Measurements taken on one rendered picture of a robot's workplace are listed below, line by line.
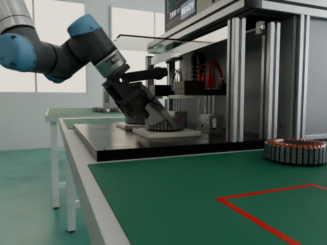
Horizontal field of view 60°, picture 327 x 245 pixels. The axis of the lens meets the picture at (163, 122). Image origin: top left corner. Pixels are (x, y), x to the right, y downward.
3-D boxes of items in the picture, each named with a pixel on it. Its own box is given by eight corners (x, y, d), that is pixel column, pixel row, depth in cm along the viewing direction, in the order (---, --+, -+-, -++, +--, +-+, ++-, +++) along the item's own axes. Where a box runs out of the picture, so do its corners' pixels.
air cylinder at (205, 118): (208, 133, 82) (208, 114, 81) (195, 131, 88) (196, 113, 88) (223, 132, 83) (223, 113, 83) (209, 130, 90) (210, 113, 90)
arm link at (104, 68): (114, 51, 77) (121, 46, 70) (124, 65, 79) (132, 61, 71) (92, 67, 76) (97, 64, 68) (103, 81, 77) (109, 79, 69)
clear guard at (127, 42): (101, 53, 84) (100, 32, 83) (91, 62, 106) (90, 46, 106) (198, 59, 96) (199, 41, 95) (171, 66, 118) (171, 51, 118)
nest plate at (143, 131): (148, 138, 71) (148, 133, 71) (132, 132, 85) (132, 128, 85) (201, 135, 76) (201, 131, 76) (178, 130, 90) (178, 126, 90)
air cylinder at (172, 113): (174, 126, 104) (174, 111, 104) (166, 124, 111) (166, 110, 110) (187, 125, 106) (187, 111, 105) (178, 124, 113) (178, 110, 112)
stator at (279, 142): (331, 158, 56) (332, 140, 56) (322, 169, 47) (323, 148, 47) (272, 152, 63) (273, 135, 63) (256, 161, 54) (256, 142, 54)
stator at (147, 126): (153, 132, 73) (153, 118, 73) (140, 128, 84) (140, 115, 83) (191, 131, 77) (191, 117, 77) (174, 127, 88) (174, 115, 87)
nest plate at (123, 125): (125, 129, 93) (125, 125, 93) (115, 125, 107) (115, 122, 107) (167, 127, 99) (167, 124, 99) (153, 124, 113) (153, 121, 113)
